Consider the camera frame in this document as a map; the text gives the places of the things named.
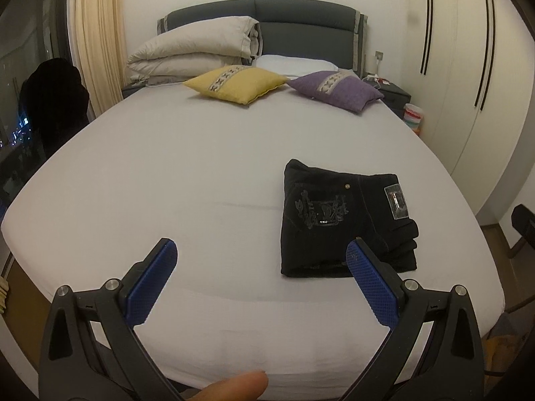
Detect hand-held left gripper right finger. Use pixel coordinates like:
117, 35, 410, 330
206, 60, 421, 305
345, 236, 486, 401

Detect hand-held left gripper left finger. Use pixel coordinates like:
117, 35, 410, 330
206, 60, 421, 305
38, 237, 181, 401

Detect black pants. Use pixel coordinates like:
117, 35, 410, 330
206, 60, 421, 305
279, 159, 420, 279

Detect white bed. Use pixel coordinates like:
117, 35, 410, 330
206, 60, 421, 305
0, 63, 507, 390

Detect black equipment stand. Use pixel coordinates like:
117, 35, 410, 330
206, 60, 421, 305
507, 204, 535, 260

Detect striped round container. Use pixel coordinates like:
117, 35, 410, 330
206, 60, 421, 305
402, 102, 425, 135

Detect white wardrobe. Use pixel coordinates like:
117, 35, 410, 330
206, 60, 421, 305
407, 0, 535, 227

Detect dark grey nightstand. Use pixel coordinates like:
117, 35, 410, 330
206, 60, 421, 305
121, 83, 149, 100
361, 74, 413, 108

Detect purple cushion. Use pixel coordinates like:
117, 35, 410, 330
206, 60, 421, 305
286, 70, 386, 113

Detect dark garment on chair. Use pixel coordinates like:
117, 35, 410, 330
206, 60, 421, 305
19, 58, 91, 160

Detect yellow cushion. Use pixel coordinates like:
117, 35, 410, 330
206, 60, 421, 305
183, 65, 290, 106

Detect white pillow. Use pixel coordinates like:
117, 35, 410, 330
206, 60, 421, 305
255, 53, 339, 74

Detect folded beige duvet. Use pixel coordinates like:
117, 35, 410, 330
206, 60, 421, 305
126, 16, 262, 87

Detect cream curtain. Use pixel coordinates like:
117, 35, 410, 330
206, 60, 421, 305
73, 0, 127, 118

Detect dark window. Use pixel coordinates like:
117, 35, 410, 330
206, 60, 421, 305
0, 0, 73, 222

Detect grey padded headboard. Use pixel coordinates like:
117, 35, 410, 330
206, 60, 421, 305
156, 0, 369, 72

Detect black wardrobe handle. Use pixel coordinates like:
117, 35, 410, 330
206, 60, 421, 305
420, 0, 434, 75
480, 0, 497, 112
473, 0, 489, 107

